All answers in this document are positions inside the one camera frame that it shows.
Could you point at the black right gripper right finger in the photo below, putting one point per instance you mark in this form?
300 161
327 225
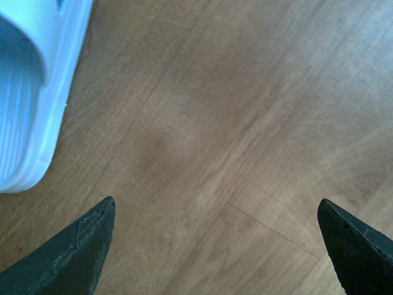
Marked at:
361 255

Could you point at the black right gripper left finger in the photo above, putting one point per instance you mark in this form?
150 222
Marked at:
71 262

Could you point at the light blue slide sandal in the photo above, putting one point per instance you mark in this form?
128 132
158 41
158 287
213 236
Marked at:
40 46

